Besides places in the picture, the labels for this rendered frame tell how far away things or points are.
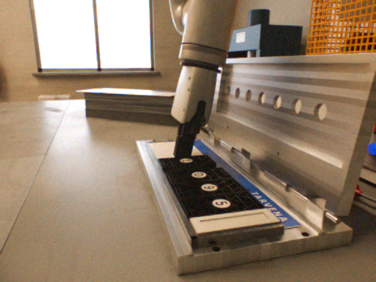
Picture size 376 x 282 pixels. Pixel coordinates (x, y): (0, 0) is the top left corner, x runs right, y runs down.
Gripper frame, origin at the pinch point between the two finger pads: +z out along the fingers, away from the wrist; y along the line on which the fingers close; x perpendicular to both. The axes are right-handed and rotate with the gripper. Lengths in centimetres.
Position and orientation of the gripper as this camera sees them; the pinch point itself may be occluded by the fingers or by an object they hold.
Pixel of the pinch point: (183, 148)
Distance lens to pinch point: 54.4
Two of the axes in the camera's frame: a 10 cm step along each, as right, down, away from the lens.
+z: -2.0, 9.6, 2.1
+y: 2.5, 2.6, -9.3
